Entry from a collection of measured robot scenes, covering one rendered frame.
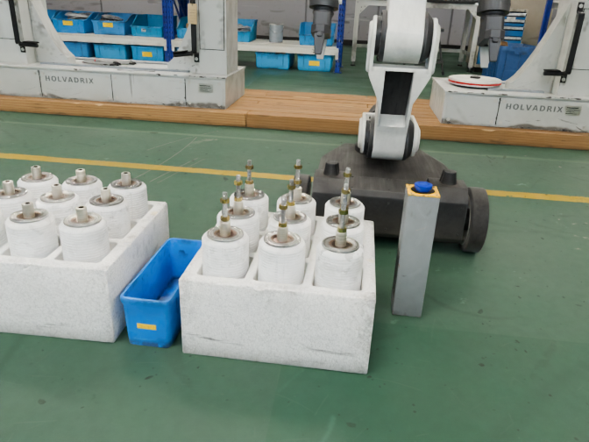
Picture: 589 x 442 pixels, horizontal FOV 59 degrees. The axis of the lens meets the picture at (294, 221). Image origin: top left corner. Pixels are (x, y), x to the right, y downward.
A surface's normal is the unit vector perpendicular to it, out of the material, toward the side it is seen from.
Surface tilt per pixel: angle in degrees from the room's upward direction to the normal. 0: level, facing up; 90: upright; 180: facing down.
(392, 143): 106
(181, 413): 0
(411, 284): 90
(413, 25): 66
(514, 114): 90
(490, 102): 90
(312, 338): 90
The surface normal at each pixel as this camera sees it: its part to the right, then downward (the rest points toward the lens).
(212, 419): 0.04, -0.92
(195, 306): -0.13, 0.39
